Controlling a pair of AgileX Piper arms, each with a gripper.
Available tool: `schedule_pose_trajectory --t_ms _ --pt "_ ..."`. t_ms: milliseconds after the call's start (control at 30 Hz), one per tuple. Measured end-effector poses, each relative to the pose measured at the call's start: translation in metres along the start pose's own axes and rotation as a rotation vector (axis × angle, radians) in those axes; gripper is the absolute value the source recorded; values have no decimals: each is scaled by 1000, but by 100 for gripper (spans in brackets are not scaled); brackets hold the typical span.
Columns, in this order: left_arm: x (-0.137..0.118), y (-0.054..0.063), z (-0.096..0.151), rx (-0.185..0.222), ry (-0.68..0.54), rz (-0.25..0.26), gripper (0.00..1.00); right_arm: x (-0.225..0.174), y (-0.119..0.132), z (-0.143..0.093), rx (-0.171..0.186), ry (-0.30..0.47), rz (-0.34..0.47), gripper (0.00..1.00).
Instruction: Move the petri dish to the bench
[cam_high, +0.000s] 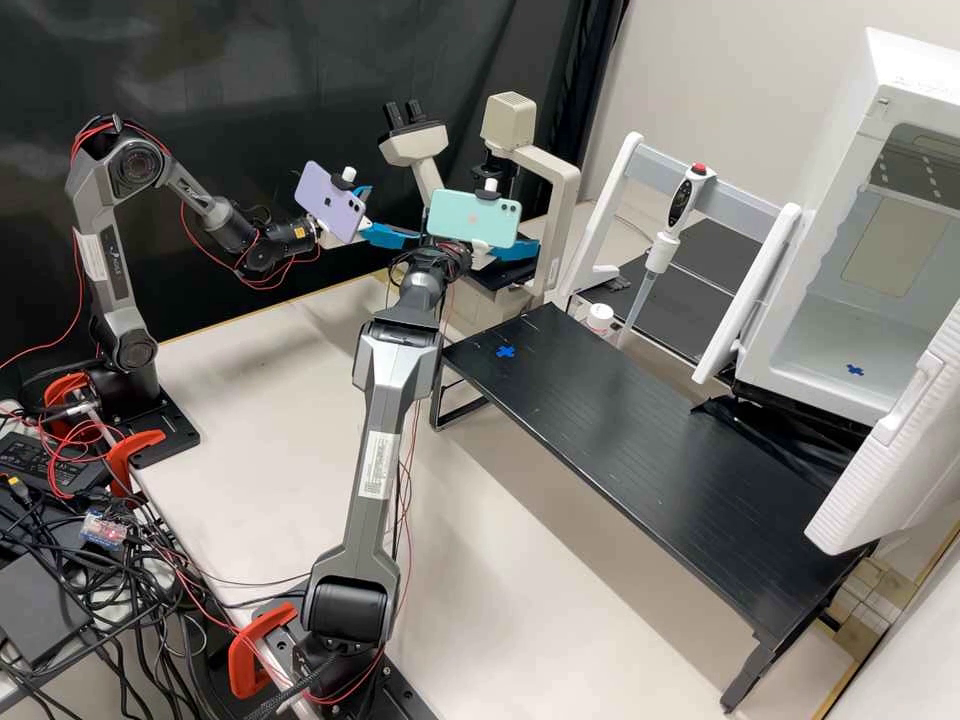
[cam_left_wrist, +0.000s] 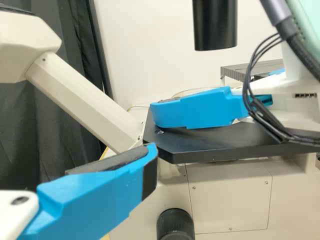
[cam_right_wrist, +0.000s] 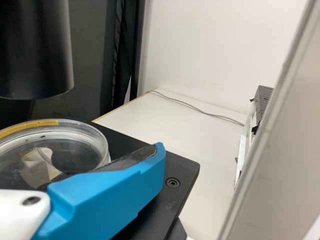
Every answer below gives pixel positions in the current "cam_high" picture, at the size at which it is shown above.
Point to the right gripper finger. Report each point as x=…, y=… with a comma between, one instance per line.
x=525, y=250

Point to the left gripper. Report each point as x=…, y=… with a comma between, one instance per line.
x=364, y=224

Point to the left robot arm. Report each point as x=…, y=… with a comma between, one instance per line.
x=101, y=247

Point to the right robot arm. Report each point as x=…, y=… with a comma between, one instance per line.
x=390, y=390

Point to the cream microscope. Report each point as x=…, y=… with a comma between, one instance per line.
x=555, y=195

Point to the white-capped bottle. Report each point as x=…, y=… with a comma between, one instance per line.
x=600, y=315

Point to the pipette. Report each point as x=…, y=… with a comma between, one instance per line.
x=686, y=199

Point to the white pipette stand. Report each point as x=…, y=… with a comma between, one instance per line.
x=772, y=255

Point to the white incubator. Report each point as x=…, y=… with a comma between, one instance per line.
x=825, y=322

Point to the red clamp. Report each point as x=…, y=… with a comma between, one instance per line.
x=139, y=442
x=247, y=652
x=60, y=390

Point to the small circuit board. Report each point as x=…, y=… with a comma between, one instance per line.
x=105, y=529

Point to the black power adapter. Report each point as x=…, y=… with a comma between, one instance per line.
x=45, y=465

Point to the incubator door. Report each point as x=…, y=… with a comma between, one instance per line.
x=885, y=465

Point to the black flat box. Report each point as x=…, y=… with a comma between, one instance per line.
x=37, y=607

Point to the left wrist camera phone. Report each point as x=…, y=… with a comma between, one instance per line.
x=326, y=199

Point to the wrist camera phone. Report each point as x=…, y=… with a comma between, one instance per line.
x=326, y=199
x=465, y=217

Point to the right wrist camera phone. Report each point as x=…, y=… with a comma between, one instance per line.
x=465, y=217

